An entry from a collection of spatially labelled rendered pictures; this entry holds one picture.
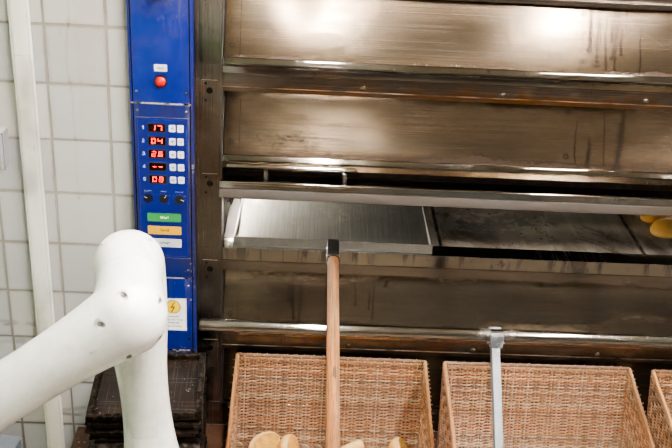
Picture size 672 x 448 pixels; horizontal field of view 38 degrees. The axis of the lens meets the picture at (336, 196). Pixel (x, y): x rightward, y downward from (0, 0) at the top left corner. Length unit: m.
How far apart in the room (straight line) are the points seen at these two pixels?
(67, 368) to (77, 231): 1.18
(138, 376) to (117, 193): 0.95
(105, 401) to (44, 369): 1.02
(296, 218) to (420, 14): 0.74
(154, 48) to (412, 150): 0.71
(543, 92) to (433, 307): 0.69
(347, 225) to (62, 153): 0.82
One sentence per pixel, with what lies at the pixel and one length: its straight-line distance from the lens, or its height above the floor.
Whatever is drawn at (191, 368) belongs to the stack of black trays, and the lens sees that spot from 2.70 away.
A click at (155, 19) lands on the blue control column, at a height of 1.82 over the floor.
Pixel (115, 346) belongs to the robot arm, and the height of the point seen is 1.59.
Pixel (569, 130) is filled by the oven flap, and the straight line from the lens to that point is 2.63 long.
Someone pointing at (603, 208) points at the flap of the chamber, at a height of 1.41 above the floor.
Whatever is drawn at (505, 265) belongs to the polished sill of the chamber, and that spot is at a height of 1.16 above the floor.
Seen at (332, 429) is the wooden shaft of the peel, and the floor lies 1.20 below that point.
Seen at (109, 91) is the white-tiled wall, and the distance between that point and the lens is 2.56.
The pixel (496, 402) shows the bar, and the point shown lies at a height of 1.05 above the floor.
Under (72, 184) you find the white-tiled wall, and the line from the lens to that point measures 2.68.
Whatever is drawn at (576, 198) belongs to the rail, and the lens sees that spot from 2.54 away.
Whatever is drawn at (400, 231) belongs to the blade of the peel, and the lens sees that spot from 2.81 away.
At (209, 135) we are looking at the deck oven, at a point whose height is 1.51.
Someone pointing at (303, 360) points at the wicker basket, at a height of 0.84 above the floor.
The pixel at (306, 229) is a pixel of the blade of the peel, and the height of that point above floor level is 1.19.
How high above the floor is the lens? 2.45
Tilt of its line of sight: 25 degrees down
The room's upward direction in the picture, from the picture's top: 3 degrees clockwise
